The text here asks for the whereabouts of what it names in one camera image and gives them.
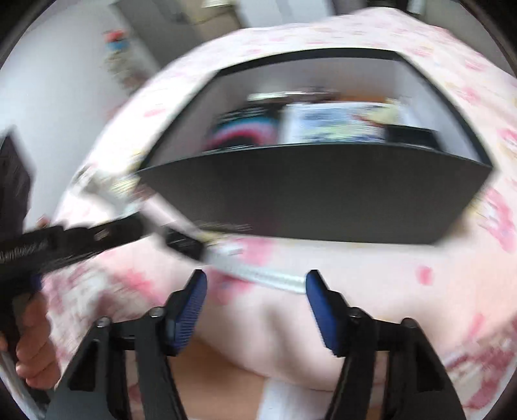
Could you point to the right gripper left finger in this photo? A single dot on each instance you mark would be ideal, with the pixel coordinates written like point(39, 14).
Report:
point(183, 309)

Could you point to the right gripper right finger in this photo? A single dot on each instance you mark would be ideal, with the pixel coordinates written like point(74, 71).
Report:
point(331, 313)

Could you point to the white strap smartwatch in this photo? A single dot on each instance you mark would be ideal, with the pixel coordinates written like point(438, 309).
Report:
point(127, 196)

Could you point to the black booklet with rainbow ring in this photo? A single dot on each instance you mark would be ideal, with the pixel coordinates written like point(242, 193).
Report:
point(249, 126)

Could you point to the person's left hand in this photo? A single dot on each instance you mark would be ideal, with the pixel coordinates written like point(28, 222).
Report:
point(37, 361)

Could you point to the black cardboard storage box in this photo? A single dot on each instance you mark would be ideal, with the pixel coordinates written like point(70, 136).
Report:
point(390, 192)

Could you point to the pink cartoon print blanket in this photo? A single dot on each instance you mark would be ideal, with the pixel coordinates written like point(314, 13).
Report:
point(257, 353)

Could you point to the white blue patterned packet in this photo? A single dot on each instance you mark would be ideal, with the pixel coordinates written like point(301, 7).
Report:
point(338, 121)

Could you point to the small black box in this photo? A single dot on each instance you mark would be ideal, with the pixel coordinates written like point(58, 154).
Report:
point(413, 136)

